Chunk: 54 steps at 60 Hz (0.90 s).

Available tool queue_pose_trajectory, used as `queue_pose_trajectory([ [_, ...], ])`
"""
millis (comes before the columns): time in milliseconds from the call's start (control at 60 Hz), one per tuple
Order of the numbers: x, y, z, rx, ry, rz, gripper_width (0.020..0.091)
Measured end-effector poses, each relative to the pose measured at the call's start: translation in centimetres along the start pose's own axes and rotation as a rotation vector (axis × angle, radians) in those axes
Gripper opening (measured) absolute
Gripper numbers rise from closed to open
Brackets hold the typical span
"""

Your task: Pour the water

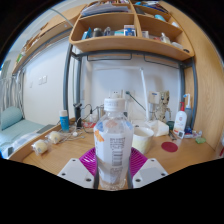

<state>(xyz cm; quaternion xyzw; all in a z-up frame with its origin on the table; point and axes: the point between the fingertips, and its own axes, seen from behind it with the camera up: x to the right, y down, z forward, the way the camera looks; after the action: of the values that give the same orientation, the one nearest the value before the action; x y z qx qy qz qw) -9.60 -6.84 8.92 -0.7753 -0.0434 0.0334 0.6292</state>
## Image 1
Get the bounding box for wrapped bread roll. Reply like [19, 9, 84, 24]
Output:
[31, 139, 49, 156]
[46, 130, 63, 145]

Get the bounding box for blue and white can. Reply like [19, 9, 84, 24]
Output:
[58, 109, 70, 132]

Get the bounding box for white desk lamp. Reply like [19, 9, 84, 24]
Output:
[91, 66, 151, 121]

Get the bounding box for long wooden wall shelf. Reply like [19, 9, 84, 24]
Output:
[11, 4, 84, 76]

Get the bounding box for clear plastic water bottle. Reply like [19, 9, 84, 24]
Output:
[93, 97, 135, 192]

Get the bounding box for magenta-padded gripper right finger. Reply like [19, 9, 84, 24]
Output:
[126, 147, 169, 190]

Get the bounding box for clear blue spray bottle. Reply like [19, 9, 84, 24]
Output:
[182, 93, 194, 129]

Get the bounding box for small green sponge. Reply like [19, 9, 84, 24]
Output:
[195, 136, 207, 145]

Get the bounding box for white wall box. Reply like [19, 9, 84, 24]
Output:
[148, 91, 160, 105]

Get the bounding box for crumpled white tube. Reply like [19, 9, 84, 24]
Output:
[191, 129, 203, 138]

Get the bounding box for grey metal desk frame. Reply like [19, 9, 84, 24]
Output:
[62, 43, 198, 131]

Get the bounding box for white pump lotion bottle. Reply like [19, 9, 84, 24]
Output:
[173, 101, 188, 134]

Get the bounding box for white tissue pack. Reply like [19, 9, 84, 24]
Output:
[144, 119, 170, 137]

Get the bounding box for dark green cable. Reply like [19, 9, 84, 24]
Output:
[125, 90, 148, 112]

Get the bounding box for wooden shelf unit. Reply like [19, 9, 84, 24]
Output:
[68, 0, 195, 62]

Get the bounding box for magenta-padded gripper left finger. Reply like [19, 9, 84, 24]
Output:
[57, 147, 100, 190]

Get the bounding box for wooden robot figurine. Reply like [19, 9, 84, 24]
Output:
[155, 90, 172, 123]

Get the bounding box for bed with green pillow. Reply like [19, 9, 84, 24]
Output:
[0, 106, 56, 159]

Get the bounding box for black electric shaver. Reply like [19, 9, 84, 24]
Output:
[73, 102, 83, 128]

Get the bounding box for flat round red coaster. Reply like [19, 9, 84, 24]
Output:
[160, 141, 179, 153]

